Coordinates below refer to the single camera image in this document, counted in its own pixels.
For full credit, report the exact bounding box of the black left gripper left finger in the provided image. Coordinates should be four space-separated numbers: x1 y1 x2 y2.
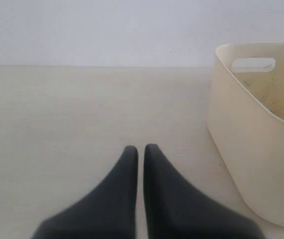
32 146 138 239

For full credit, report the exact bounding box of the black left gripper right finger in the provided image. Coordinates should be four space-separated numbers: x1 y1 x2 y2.
143 144 265 239

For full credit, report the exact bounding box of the cream plastic bin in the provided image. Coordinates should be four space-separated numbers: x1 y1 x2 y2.
207 43 284 226

